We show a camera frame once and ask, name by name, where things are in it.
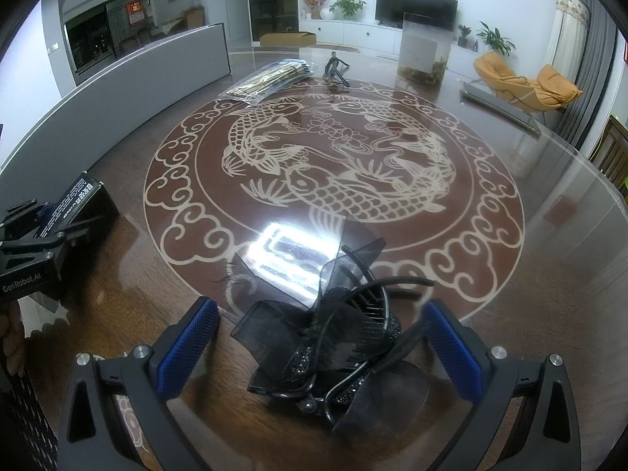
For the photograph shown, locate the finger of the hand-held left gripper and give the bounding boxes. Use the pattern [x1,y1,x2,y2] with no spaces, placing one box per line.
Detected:
[0,199,56,239]
[0,216,104,257]

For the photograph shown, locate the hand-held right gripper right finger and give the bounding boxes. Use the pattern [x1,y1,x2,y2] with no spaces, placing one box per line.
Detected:
[423,300,582,471]

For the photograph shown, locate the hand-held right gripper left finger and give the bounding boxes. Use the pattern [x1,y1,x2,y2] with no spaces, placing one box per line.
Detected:
[56,297,220,471]

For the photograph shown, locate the black cardboard box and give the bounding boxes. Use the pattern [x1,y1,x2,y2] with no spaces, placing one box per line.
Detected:
[37,172,121,256]

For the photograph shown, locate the black mesh bow hair clip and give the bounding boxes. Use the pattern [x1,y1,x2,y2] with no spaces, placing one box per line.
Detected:
[226,216,435,447]

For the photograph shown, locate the brown wooden desktop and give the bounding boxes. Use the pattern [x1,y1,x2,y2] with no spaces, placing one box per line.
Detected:
[0,44,628,471]

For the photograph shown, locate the person's left hand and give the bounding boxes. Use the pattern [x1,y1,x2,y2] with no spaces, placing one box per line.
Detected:
[0,299,26,376]

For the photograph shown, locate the gold striped plastic packet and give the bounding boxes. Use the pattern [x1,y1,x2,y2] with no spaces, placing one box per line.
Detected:
[218,59,313,105]

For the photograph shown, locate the yellow lounge chair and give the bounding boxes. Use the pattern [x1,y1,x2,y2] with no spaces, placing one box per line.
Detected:
[473,51,584,109]

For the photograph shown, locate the brown cardboard box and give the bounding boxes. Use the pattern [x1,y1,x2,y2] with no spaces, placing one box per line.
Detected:
[259,31,317,49]

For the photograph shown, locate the grey curtain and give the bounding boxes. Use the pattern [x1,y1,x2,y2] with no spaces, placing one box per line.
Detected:
[559,0,621,158]

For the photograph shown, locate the clear container with black lid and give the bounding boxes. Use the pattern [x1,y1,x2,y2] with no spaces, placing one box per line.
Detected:
[397,11,453,84]

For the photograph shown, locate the black glass display cabinet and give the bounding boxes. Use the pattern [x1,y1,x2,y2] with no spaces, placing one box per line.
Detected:
[246,0,300,42]

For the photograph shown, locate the large leafy potted plant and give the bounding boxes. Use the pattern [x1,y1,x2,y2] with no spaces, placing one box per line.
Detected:
[476,20,516,57]

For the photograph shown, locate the white television cabinet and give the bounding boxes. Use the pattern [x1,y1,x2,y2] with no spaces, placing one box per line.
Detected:
[299,18,496,79]

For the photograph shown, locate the standing air conditioner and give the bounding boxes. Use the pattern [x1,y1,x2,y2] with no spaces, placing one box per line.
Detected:
[544,0,590,77]

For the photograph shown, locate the black television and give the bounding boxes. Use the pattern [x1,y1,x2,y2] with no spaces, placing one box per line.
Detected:
[375,0,459,30]

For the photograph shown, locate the green potted plant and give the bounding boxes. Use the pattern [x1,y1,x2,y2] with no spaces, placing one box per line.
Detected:
[330,0,366,20]

